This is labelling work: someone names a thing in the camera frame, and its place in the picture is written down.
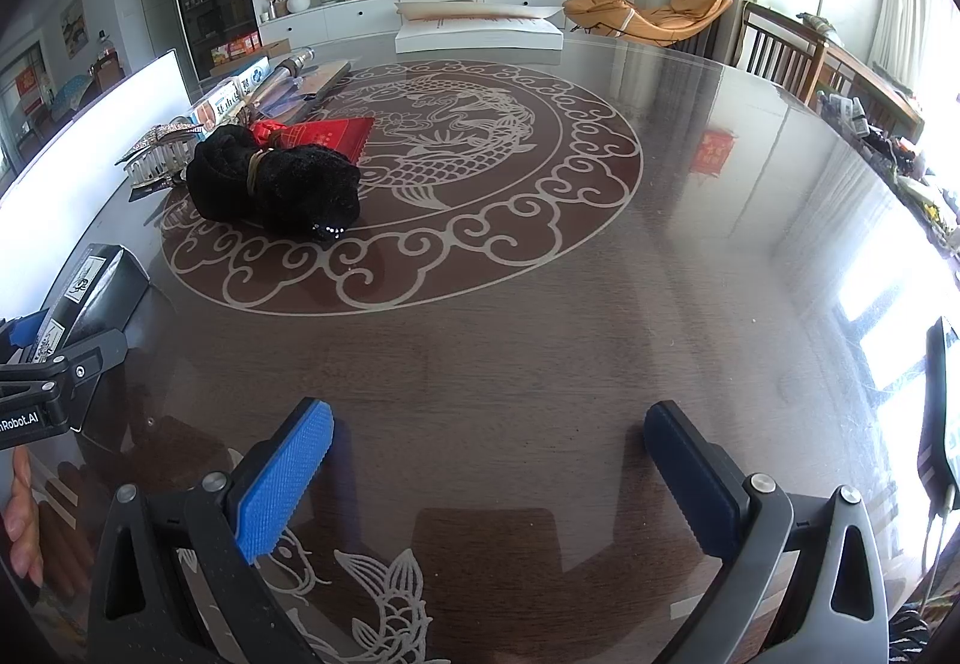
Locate wooden dining chair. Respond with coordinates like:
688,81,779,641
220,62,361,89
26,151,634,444
731,1,827,105

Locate black scrunchie large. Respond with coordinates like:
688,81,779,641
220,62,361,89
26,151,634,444
185,125,361,247

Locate silver gold cosmetic tube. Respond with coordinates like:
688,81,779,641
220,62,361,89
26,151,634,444
244,47,314,110

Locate cardboard snack box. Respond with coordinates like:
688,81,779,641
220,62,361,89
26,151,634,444
210,31,291,76

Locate rhinestone bow hair clip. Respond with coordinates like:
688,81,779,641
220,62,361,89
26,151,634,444
117,116,205,190

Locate person's left hand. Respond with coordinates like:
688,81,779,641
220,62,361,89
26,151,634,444
3,444,44,588

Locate blue white toothpaste box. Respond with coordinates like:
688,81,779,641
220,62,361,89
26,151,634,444
187,56,270,133

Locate red pouch with tassel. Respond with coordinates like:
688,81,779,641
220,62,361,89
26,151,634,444
251,116,374,164

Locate black box white labels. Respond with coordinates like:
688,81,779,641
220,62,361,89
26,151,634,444
28,244,149,363

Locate phone case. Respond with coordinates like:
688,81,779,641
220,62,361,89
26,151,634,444
259,59,352,125

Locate white tv cabinet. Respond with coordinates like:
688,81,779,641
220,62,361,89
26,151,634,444
259,0,566,49

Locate orange lounge chair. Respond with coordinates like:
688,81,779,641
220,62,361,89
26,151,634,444
563,0,732,47

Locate white storage box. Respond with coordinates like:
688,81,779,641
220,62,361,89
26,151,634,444
0,52,190,318

